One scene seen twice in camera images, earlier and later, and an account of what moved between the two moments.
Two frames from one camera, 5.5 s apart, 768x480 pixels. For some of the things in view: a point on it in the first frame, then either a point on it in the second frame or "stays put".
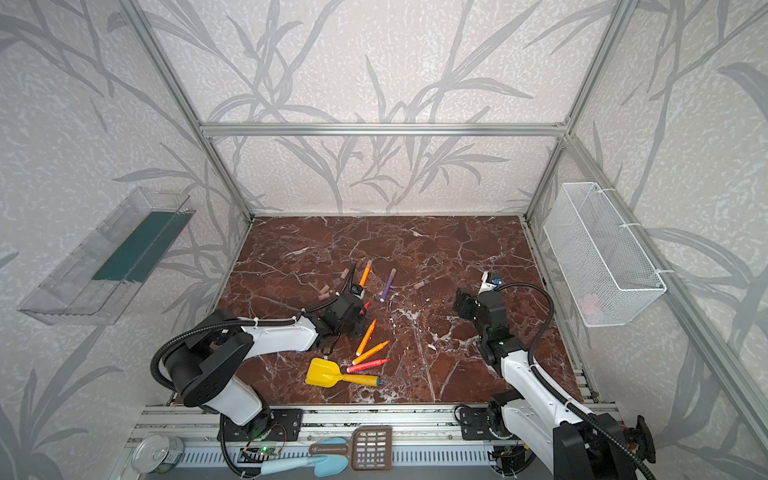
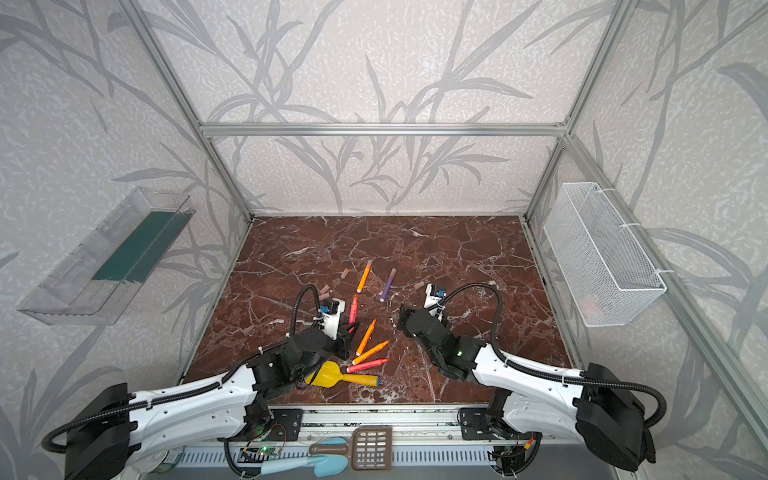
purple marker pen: x=388 y=284 stays put
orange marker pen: x=366 y=337 stays put
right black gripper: x=475 y=300 to x=417 y=322
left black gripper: x=352 y=301 to x=335 y=343
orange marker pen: x=366 y=271 stays put
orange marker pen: x=370 y=352 stays put
